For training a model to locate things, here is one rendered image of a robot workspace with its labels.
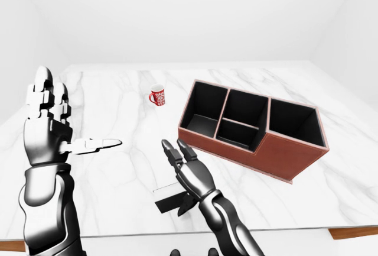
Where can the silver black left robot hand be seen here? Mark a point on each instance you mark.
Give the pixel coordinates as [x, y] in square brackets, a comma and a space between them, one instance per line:
[44, 137]

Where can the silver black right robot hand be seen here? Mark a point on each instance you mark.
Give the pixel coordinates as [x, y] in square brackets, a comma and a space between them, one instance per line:
[196, 176]

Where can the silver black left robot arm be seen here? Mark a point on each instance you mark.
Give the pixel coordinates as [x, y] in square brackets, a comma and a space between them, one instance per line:
[44, 208]

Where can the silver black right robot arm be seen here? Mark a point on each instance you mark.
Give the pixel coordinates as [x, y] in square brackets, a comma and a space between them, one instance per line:
[227, 223]

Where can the white book with black spine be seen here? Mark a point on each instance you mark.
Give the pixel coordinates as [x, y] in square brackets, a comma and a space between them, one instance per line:
[169, 204]

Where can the red-brown desk caddy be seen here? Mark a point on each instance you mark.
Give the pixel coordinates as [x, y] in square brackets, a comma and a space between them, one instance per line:
[280, 155]

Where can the small dark rounded shape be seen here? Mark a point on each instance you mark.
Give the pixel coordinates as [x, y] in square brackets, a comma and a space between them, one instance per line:
[213, 252]
[175, 253]

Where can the red mug with white print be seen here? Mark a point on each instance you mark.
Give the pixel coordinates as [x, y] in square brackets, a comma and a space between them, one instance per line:
[159, 96]

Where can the brown wooden table frame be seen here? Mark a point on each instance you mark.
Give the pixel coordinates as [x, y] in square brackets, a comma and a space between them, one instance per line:
[354, 233]

